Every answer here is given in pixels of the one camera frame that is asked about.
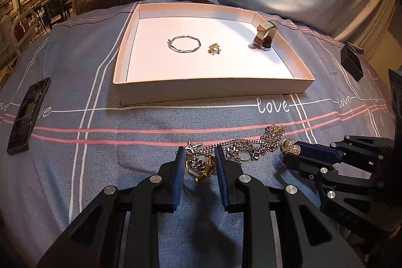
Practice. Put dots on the grey striped bedsheet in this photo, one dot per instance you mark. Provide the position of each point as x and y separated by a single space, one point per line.
78 92

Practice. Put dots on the dark dining table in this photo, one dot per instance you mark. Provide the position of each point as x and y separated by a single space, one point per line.
55 4

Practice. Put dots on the small black box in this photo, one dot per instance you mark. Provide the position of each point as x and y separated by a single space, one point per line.
351 62

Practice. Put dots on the black device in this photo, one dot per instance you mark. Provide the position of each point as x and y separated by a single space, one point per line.
396 95

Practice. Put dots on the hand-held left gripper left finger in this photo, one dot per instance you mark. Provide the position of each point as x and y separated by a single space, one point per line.
179 175

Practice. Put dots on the small gold brooch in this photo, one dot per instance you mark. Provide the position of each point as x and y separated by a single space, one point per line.
215 48

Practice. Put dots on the white metal chair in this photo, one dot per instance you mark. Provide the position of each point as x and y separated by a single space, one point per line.
23 26

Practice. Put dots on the white shallow cardboard tray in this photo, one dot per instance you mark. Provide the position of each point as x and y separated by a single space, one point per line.
194 67

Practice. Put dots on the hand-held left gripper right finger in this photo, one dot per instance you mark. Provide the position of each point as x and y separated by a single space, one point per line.
221 178

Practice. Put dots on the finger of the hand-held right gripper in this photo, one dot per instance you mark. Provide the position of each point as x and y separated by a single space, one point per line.
317 151
301 166

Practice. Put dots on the black smartphone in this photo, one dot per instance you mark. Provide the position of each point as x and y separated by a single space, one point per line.
26 117

